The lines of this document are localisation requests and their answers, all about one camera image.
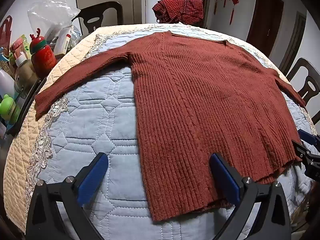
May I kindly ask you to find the white medicine box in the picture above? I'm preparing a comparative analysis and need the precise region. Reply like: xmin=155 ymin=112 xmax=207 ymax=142
xmin=54 ymin=26 xmax=73 ymax=56

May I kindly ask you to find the green frog cup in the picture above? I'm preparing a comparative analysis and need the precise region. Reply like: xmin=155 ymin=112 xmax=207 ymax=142
xmin=0 ymin=94 xmax=21 ymax=125

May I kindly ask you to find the red plaid shirt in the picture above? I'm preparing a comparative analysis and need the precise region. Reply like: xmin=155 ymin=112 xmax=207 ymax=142
xmin=152 ymin=0 xmax=204 ymax=26

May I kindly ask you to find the red antler bottle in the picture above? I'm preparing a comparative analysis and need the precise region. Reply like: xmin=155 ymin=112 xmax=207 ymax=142
xmin=29 ymin=27 xmax=57 ymax=78

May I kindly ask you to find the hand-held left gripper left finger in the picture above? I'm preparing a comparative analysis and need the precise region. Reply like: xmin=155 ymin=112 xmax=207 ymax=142
xmin=25 ymin=152 xmax=109 ymax=240

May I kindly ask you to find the blue quilted blanket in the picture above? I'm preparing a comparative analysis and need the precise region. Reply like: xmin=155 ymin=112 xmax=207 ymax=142
xmin=4 ymin=23 xmax=320 ymax=240

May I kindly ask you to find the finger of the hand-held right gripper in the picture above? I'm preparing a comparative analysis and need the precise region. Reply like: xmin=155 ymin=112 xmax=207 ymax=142
xmin=297 ymin=129 xmax=320 ymax=147
xmin=291 ymin=139 xmax=313 ymax=165

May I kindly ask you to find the brown wooden door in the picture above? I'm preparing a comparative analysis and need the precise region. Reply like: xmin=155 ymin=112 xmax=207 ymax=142
xmin=246 ymin=0 xmax=285 ymax=58

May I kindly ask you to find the black tray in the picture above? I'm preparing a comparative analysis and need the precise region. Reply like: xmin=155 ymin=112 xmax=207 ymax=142
xmin=5 ymin=77 xmax=48 ymax=136

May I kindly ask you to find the white spray bottle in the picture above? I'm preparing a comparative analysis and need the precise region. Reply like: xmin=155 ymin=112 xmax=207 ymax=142
xmin=0 ymin=67 xmax=15 ymax=98

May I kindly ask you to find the rust brown knit sweater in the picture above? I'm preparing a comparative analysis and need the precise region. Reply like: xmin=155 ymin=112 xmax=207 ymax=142
xmin=34 ymin=30 xmax=307 ymax=222

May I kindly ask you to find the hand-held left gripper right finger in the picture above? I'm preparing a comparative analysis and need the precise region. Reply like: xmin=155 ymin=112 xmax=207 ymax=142
xmin=209 ymin=152 xmax=292 ymax=240

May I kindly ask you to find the black chair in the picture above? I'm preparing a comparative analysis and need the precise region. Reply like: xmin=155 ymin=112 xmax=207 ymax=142
xmin=285 ymin=57 xmax=320 ymax=105
xmin=71 ymin=1 xmax=124 ymax=35

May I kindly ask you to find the glass jar with white lid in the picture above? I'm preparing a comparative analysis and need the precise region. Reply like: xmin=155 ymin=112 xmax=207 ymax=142
xmin=14 ymin=54 xmax=38 ymax=98

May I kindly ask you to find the clear plastic bag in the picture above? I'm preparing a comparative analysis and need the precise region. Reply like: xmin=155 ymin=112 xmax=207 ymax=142
xmin=27 ymin=0 xmax=82 ymax=46

